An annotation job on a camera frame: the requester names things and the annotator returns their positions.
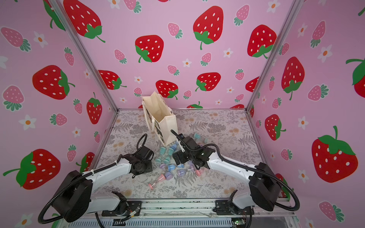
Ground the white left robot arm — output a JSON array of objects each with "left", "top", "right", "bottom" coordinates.
[{"left": 50, "top": 146, "right": 154, "bottom": 223}]

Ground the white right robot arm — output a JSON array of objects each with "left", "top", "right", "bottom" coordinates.
[{"left": 177, "top": 134, "right": 282, "bottom": 211}]

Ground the blue hourglass near bag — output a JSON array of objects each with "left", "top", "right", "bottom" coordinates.
[{"left": 168, "top": 143, "right": 178, "bottom": 156}]

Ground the pink hourglass right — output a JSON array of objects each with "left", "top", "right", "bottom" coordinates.
[{"left": 195, "top": 169, "right": 204, "bottom": 176}]

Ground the pink hourglass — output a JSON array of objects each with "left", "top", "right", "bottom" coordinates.
[
  {"left": 195, "top": 169, "right": 204, "bottom": 176},
  {"left": 148, "top": 174, "right": 166, "bottom": 190}
]

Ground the lilac hourglass centre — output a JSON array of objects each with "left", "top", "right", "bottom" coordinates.
[{"left": 177, "top": 169, "right": 186, "bottom": 177}]

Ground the blue hourglass centre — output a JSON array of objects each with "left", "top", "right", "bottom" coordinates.
[{"left": 167, "top": 164, "right": 176, "bottom": 172}]

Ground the pink hourglass front left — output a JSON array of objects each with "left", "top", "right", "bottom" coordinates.
[{"left": 148, "top": 174, "right": 166, "bottom": 190}]

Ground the teal hourglass near bag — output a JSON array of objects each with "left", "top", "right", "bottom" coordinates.
[{"left": 159, "top": 146, "right": 166, "bottom": 155}]

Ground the purple hourglass front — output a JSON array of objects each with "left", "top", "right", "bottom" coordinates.
[{"left": 164, "top": 172, "right": 174, "bottom": 181}]

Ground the cream canvas tote bag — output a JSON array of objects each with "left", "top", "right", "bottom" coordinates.
[{"left": 142, "top": 92, "right": 178, "bottom": 146}]

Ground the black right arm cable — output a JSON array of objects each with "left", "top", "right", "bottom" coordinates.
[{"left": 170, "top": 129, "right": 300, "bottom": 212}]

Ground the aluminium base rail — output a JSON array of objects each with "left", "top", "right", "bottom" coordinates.
[{"left": 52, "top": 196, "right": 300, "bottom": 228}]

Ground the silver corner frame post left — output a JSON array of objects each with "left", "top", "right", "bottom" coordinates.
[{"left": 49, "top": 0, "right": 119, "bottom": 113}]

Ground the silver corner frame post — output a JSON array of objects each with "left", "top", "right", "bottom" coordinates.
[
  {"left": 245, "top": 0, "right": 304, "bottom": 113},
  {"left": 49, "top": 0, "right": 119, "bottom": 113}
]

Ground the silver corner frame post right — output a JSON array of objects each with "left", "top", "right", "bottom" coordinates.
[{"left": 245, "top": 0, "right": 304, "bottom": 113}]

